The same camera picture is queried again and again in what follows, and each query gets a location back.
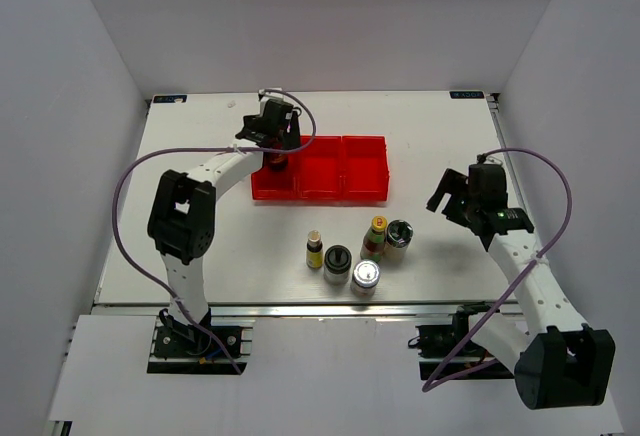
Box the red lid sauce jar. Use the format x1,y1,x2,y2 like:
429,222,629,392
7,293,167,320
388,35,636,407
265,153,289,172

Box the small yellow label bottle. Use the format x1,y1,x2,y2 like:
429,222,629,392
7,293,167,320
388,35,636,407
306,230,324,270

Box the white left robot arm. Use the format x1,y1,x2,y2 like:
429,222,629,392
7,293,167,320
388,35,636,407
147,93,301,355

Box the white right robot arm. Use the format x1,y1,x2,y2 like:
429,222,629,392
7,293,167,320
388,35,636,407
424,163,615,410

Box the left red plastic bin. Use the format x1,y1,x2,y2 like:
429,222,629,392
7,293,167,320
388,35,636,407
251,153,300,201

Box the red plastic bin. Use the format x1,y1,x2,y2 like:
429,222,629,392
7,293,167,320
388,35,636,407
342,135,390,203
251,153,300,201
295,136,343,202

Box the middle red plastic bin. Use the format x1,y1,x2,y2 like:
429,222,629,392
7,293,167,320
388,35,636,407
295,136,343,202

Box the right blue corner label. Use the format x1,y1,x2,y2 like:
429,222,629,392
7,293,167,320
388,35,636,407
449,90,485,100

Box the blue corner label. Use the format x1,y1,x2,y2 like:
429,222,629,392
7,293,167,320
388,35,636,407
152,94,187,104
449,90,485,100

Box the right red plastic bin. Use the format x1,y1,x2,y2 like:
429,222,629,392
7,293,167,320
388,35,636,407
342,135,390,203

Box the yellow cap sauce bottle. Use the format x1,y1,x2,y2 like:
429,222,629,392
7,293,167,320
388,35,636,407
360,216,388,263

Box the left blue corner label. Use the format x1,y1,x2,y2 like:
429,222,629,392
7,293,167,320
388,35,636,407
152,94,187,104

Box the silver lid glass jar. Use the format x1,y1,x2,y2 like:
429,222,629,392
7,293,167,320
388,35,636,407
350,260,380,297

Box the black lid spice jar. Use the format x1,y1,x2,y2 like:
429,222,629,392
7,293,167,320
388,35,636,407
323,245,352,285

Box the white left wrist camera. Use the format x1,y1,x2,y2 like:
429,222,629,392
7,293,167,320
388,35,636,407
257,88,289,102

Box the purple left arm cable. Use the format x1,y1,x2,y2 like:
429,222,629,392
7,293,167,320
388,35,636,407
112,88,317,375

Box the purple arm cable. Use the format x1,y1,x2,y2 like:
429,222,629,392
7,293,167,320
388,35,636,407
422,148,574,393
112,88,317,375

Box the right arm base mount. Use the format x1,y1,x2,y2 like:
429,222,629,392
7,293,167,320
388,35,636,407
408,305,516,381

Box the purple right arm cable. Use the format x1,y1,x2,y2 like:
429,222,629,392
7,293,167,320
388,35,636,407
422,148,574,393

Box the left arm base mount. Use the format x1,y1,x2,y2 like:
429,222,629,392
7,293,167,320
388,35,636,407
146,309,252,376

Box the aluminium table front rail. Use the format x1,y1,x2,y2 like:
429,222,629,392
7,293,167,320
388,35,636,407
90,303,523,318

